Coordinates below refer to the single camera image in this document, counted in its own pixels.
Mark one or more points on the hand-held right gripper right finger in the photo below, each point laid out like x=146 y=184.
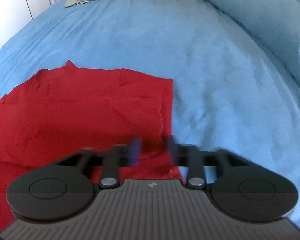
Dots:
x=173 y=152

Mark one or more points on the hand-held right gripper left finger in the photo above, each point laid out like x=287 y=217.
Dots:
x=135 y=152

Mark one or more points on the red garment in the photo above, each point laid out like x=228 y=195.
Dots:
x=72 y=120

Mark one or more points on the blue bed sheet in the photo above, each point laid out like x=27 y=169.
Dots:
x=145 y=37

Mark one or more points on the rolled light blue duvet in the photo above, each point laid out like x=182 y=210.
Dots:
x=262 y=17

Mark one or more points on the white wardrobe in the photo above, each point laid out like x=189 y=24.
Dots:
x=15 y=7

